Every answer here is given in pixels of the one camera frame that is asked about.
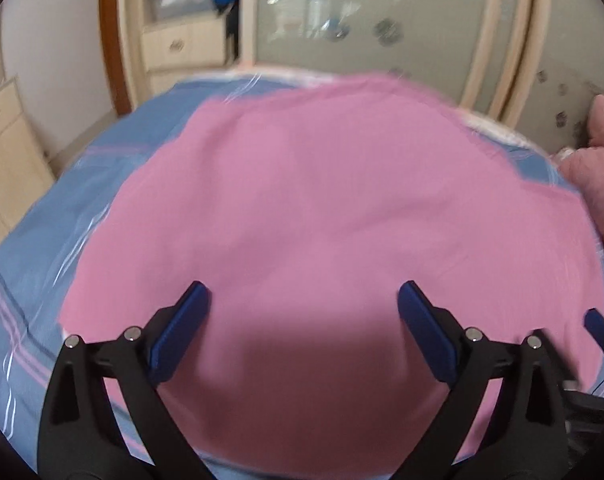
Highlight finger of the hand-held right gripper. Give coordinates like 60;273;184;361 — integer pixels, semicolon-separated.
583;308;604;359

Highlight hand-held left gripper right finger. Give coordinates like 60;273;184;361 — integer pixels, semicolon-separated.
396;281;571;480

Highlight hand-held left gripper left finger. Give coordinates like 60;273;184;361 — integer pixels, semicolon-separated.
36;281;213;480

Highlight cream and pink striped hoodie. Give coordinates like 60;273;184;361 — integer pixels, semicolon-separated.
59;72;604;477

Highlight pink quilt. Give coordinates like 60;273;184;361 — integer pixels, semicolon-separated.
556;93;604;307

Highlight blue striped bedsheet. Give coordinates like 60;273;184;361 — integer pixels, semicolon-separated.
0;69;604;480

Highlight cream drawer cabinet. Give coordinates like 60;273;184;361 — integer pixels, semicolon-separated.
0;25;59;263

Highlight cream wardrobe with glass doors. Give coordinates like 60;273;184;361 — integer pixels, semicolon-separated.
127;0;600;153

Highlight brown wooden door frame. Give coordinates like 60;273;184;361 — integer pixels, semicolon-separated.
98;0;134;117

